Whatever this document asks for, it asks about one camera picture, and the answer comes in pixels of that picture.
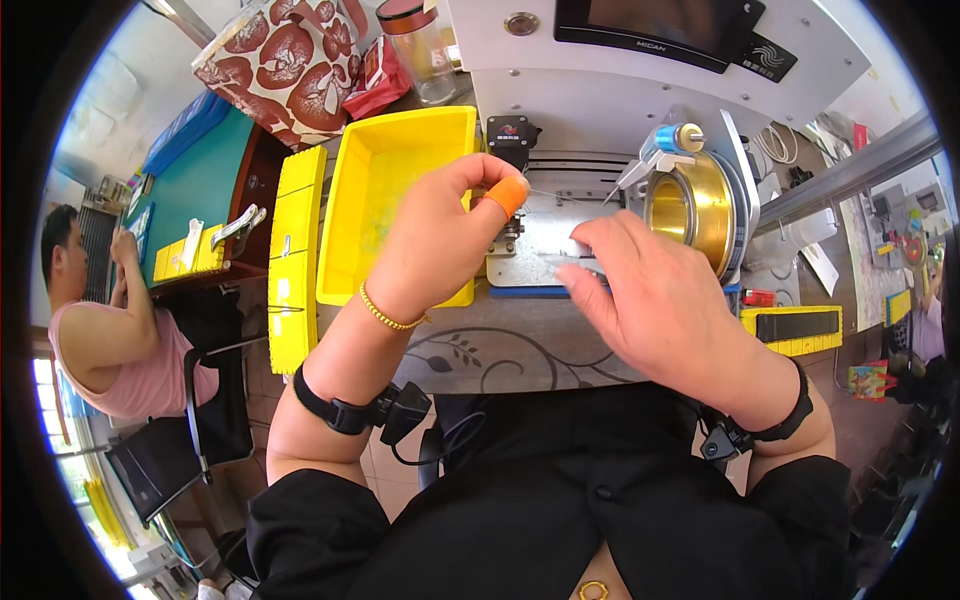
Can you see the person's left hand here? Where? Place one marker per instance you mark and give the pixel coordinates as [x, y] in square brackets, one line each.
[427, 240]

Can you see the person's right hand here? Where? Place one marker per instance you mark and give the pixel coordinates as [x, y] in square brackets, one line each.
[667, 307]

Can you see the yellow plastic bin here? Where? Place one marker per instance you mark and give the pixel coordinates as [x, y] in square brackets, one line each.
[375, 202]

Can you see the red lighter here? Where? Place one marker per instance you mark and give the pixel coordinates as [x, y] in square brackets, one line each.
[759, 298]

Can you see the metal fixture plate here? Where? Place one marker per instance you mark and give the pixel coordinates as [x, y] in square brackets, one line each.
[529, 255]

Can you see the yellow tray with black insert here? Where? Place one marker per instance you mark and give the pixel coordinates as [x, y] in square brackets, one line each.
[795, 328]

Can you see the black motor block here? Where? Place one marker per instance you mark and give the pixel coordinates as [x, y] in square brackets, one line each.
[510, 139]

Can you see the stack of yellow trays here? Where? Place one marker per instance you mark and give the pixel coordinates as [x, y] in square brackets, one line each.
[296, 262]

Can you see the white paper sheet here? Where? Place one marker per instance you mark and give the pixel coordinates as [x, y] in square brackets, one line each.
[821, 268]

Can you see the black wrist band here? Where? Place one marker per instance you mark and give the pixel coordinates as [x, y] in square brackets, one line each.
[345, 412]
[780, 429]

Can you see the red packet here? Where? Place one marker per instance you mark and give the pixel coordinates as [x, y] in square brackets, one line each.
[379, 79]

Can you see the blue spool knob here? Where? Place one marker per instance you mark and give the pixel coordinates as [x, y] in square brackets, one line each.
[673, 139]

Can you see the glass jar with brown lid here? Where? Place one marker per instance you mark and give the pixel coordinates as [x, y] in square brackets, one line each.
[424, 56]

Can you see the colourful small box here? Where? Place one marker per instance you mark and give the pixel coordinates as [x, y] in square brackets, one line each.
[868, 379]

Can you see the red floral bag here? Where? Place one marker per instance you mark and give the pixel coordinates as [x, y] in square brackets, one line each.
[289, 67]

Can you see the cluttered work table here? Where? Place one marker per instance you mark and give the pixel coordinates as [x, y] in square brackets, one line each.
[889, 255]

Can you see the teal work table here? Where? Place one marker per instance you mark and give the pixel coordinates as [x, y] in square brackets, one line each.
[202, 187]

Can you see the person's body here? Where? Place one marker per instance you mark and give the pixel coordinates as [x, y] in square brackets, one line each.
[555, 510]

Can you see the white winding machine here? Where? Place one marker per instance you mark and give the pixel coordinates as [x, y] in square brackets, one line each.
[600, 82]

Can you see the black chair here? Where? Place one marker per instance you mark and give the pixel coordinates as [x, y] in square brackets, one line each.
[195, 442]

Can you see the metal rail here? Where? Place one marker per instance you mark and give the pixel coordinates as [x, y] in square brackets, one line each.
[847, 176]

